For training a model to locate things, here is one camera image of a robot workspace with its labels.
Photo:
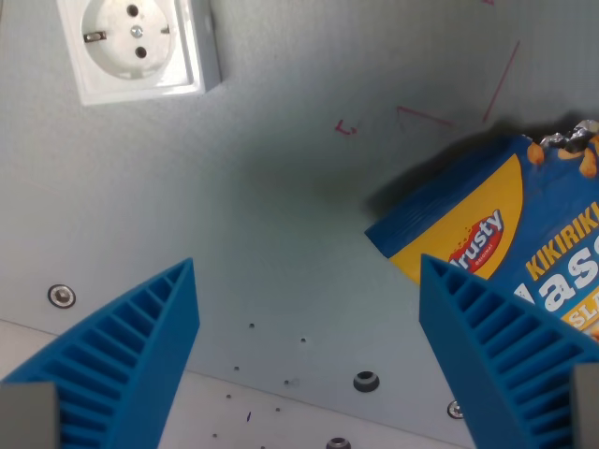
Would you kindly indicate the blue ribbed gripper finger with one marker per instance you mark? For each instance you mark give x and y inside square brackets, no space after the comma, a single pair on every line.
[126,346]
[505,355]

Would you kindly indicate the silver washer hex screw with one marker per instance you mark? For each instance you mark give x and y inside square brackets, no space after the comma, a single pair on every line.
[61,296]
[455,409]

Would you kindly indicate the blue yellow peanut snack bag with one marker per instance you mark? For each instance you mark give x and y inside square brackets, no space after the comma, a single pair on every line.
[510,206]

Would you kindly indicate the white wall power socket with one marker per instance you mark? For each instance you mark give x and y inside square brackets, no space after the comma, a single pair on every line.
[140,47]

